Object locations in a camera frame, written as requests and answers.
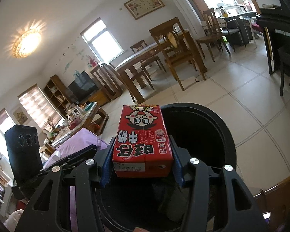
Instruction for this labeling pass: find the red milk carton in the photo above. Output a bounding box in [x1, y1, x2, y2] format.
[112, 105, 173, 177]

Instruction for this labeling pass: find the black trash bin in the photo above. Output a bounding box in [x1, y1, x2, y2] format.
[97, 103, 237, 231]

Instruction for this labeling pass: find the right hand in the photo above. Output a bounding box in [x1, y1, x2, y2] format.
[133, 227, 148, 232]

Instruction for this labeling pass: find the purple tablecloth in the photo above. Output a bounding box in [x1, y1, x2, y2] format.
[56, 128, 109, 231]

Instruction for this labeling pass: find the cluttered coffee table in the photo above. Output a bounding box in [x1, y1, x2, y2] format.
[51, 102, 109, 148]

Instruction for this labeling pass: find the window roller blind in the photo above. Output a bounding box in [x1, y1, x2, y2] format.
[18, 84, 62, 131]

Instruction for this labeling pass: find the wooden bookshelf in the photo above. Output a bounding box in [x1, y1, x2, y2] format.
[43, 75, 73, 117]

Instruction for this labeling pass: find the black television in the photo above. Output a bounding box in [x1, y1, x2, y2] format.
[66, 71, 98, 104]

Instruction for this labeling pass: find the tall wooden stand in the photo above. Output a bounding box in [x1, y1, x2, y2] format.
[90, 63, 125, 100]

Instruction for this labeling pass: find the wooden dining table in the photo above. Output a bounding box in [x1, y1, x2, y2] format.
[114, 30, 208, 104]

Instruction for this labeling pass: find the wooden chair left of table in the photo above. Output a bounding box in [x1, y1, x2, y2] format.
[106, 63, 154, 104]

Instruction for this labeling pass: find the ceiling lamp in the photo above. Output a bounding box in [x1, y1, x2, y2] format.
[12, 28, 42, 58]

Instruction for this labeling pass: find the wooden chair near front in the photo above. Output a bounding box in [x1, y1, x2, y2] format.
[149, 17, 207, 91]

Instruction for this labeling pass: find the wooden chair far side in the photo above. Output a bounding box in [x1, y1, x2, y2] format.
[130, 39, 166, 81]

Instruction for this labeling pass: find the white standing air conditioner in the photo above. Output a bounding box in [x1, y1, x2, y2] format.
[173, 0, 205, 40]

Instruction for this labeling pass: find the framed wall picture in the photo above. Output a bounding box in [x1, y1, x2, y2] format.
[124, 0, 165, 20]

